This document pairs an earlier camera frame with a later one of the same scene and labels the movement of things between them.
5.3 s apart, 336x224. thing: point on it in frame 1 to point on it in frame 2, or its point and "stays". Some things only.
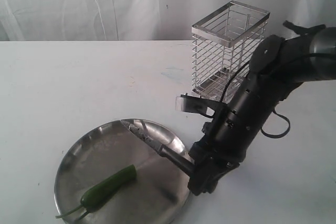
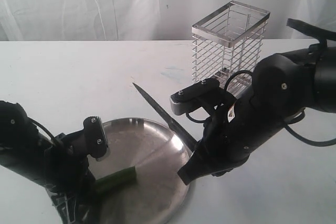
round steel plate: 157,194 stays
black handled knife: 174,156 to 177,129
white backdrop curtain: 91,6 stays
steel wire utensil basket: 224,44 stays
